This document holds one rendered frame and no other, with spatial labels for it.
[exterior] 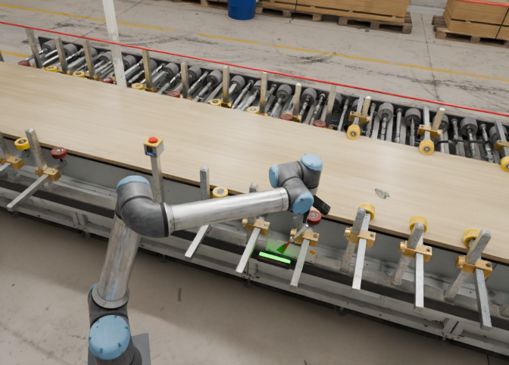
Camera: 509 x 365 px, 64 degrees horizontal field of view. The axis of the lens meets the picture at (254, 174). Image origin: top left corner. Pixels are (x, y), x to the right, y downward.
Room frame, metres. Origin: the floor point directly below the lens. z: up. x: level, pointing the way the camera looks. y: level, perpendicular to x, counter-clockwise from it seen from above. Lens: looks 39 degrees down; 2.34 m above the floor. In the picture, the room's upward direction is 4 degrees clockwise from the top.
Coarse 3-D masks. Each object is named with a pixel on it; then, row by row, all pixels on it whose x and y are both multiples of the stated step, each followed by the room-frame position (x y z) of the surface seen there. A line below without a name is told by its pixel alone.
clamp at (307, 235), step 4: (296, 228) 1.42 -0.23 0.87; (292, 232) 1.39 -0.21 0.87; (304, 232) 1.39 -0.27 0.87; (308, 232) 1.39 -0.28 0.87; (312, 232) 1.39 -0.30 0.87; (300, 236) 1.36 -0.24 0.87; (304, 236) 1.36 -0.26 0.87; (308, 236) 1.37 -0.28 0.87; (312, 236) 1.37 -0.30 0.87; (296, 240) 1.37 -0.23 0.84; (300, 240) 1.36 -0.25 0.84; (312, 240) 1.35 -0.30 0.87; (316, 240) 1.34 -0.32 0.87; (312, 244) 1.35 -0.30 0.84; (316, 244) 1.34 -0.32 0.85
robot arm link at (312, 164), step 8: (304, 160) 1.30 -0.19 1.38; (312, 160) 1.30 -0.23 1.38; (320, 160) 1.31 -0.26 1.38; (304, 168) 1.27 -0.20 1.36; (312, 168) 1.27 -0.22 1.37; (320, 168) 1.28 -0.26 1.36; (304, 176) 1.25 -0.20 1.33; (312, 176) 1.27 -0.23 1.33; (304, 184) 1.27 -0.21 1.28; (312, 184) 1.27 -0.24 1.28
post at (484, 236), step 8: (480, 232) 1.20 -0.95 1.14; (488, 232) 1.19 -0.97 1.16; (480, 240) 1.18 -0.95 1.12; (488, 240) 1.17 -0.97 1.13; (472, 248) 1.20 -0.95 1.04; (480, 248) 1.17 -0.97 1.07; (472, 256) 1.18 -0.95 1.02; (464, 272) 1.18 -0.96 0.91; (456, 280) 1.18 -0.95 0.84; (464, 280) 1.17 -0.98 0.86; (448, 288) 1.20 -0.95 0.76; (456, 288) 1.18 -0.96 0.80; (448, 296) 1.18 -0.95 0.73
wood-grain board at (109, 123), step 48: (0, 96) 2.45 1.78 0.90; (48, 96) 2.49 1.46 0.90; (96, 96) 2.53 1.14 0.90; (144, 96) 2.58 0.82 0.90; (48, 144) 1.94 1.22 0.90; (96, 144) 1.97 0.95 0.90; (192, 144) 2.03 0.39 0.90; (240, 144) 2.07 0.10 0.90; (288, 144) 2.10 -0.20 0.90; (336, 144) 2.13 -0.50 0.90; (384, 144) 2.17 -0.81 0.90; (240, 192) 1.62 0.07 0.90; (336, 192) 1.67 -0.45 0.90; (432, 192) 1.72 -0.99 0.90; (480, 192) 1.75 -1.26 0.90; (432, 240) 1.37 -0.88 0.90
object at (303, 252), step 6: (312, 228) 1.43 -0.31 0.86; (306, 240) 1.35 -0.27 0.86; (306, 246) 1.31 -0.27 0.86; (300, 252) 1.27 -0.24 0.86; (306, 252) 1.27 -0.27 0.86; (300, 258) 1.23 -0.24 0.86; (300, 264) 1.20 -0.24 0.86; (300, 270) 1.16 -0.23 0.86; (294, 276) 1.13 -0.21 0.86; (294, 282) 1.10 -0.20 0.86; (294, 288) 1.08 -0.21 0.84
